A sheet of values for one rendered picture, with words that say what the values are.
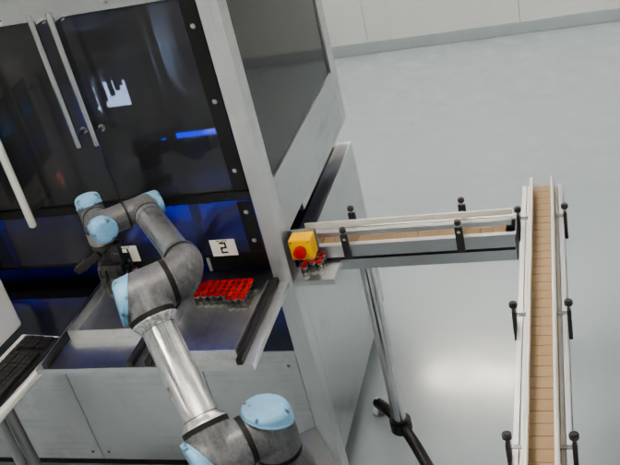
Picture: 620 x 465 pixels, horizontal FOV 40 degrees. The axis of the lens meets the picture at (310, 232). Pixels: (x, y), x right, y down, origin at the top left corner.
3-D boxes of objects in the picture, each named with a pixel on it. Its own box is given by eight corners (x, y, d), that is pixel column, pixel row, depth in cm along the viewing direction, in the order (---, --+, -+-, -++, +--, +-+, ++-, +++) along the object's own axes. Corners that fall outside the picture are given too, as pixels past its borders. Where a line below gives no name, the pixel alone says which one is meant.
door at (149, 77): (121, 199, 269) (53, 17, 240) (249, 188, 256) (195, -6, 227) (120, 200, 268) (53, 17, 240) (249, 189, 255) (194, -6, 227)
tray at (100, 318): (115, 277, 295) (112, 268, 294) (184, 273, 287) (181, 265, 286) (70, 339, 267) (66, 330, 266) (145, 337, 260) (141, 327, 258)
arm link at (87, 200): (76, 206, 240) (69, 196, 247) (89, 240, 245) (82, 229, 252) (102, 196, 242) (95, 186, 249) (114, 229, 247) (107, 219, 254)
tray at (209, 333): (195, 292, 276) (192, 283, 274) (270, 289, 268) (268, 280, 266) (155, 361, 248) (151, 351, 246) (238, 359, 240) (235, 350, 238)
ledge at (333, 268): (305, 261, 281) (304, 256, 280) (343, 259, 277) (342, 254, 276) (295, 286, 270) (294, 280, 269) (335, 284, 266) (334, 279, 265)
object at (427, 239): (302, 274, 278) (291, 233, 271) (312, 248, 291) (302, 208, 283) (518, 262, 258) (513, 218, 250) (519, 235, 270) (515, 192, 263)
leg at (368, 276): (392, 423, 321) (353, 251, 284) (416, 423, 318) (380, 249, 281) (388, 440, 314) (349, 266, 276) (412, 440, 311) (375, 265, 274)
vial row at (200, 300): (198, 304, 268) (195, 292, 266) (252, 302, 263) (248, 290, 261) (196, 308, 267) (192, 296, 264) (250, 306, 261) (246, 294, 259)
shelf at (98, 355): (104, 282, 298) (102, 278, 297) (295, 272, 277) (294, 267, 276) (37, 375, 258) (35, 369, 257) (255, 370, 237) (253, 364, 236)
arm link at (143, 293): (263, 459, 194) (160, 251, 206) (202, 491, 189) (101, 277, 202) (256, 464, 205) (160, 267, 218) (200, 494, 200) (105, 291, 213)
